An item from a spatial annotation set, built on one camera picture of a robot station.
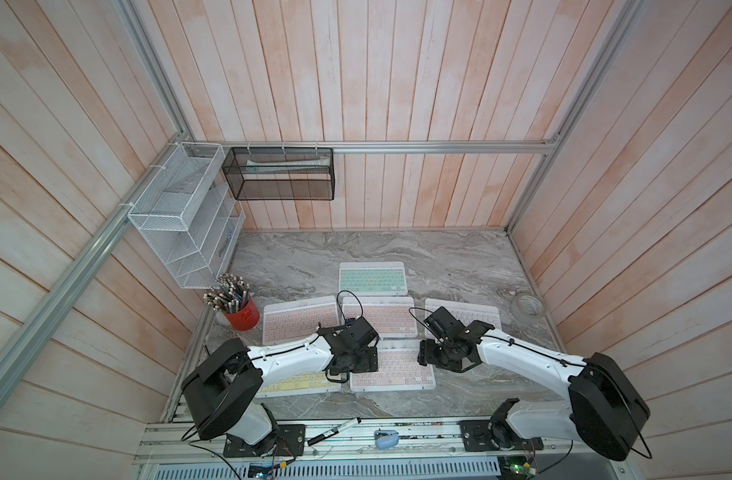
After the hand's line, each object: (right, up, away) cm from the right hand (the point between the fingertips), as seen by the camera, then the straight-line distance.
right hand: (426, 358), depth 86 cm
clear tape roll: (+37, +13, +12) cm, 41 cm away
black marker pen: (-26, -15, -12) cm, 32 cm away
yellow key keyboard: (-33, -6, -4) cm, 33 cm away
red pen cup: (-56, +20, -4) cm, 60 cm away
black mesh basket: (-48, +60, +18) cm, 79 cm away
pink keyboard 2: (-11, +11, +9) cm, 18 cm away
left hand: (-19, -2, -2) cm, 19 cm away
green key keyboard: (-15, +22, +19) cm, 33 cm away
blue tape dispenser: (-13, -16, -13) cm, 24 cm away
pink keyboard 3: (-8, -3, -1) cm, 8 cm away
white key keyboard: (+16, +12, +11) cm, 23 cm away
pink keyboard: (-40, +10, +9) cm, 42 cm away
